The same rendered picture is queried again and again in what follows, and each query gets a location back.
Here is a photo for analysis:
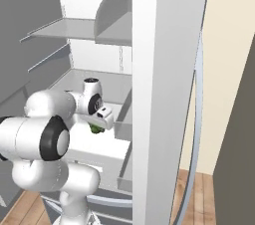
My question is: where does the dark grey cabinet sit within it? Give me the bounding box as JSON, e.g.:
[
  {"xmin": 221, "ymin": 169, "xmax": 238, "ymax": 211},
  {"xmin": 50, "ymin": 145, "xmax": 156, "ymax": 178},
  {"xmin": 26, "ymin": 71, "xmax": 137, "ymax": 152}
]
[{"xmin": 212, "ymin": 34, "xmax": 255, "ymax": 225}]

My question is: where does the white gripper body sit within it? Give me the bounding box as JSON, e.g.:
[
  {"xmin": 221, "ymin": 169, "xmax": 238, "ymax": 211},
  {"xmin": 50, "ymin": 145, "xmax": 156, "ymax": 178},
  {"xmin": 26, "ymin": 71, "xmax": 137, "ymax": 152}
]
[{"xmin": 87, "ymin": 112, "xmax": 117, "ymax": 131}]

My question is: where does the grey curved fridge door handle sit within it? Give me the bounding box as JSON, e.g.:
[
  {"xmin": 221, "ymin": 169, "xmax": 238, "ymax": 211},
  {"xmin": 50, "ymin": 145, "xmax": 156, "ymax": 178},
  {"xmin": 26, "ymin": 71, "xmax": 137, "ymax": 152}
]
[{"xmin": 172, "ymin": 32, "xmax": 204, "ymax": 225}]

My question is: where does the grey door bin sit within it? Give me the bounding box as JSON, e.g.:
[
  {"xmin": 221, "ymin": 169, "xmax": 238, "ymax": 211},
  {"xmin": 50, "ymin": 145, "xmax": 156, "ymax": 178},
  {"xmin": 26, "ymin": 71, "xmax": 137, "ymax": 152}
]
[
  {"xmin": 117, "ymin": 148, "xmax": 133, "ymax": 193},
  {"xmin": 114, "ymin": 89, "xmax": 133, "ymax": 142}
]

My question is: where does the white fridge drawer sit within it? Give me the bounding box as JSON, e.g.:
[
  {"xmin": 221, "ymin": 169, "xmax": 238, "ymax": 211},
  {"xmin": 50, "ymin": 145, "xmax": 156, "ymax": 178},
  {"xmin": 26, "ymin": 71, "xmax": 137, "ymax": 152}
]
[{"xmin": 65, "ymin": 115, "xmax": 132, "ymax": 191}]

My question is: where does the white fridge door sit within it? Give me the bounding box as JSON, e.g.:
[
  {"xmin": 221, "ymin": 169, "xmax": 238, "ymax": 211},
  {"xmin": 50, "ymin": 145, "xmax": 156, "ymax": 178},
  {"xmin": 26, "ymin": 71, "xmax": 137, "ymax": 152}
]
[{"xmin": 131, "ymin": 0, "xmax": 212, "ymax": 225}]

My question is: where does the grey curved drawer handle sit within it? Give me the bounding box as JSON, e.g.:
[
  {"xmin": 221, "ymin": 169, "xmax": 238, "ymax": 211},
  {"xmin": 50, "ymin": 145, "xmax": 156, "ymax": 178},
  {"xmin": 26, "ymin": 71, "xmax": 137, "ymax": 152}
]
[{"xmin": 86, "ymin": 194, "xmax": 133, "ymax": 209}]

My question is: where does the green avocado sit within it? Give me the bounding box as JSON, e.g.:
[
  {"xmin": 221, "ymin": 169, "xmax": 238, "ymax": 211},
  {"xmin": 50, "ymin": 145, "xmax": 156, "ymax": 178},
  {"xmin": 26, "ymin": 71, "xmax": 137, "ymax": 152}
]
[{"xmin": 90, "ymin": 123, "xmax": 106, "ymax": 135}]

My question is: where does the grey fridge shelf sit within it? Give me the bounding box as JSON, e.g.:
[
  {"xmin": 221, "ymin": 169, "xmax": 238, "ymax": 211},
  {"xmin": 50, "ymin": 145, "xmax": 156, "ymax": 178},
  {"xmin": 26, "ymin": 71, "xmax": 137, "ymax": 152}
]
[
  {"xmin": 27, "ymin": 43, "xmax": 72, "ymax": 73},
  {"xmin": 49, "ymin": 68, "xmax": 133, "ymax": 106},
  {"xmin": 19, "ymin": 17, "xmax": 98, "ymax": 43}
]

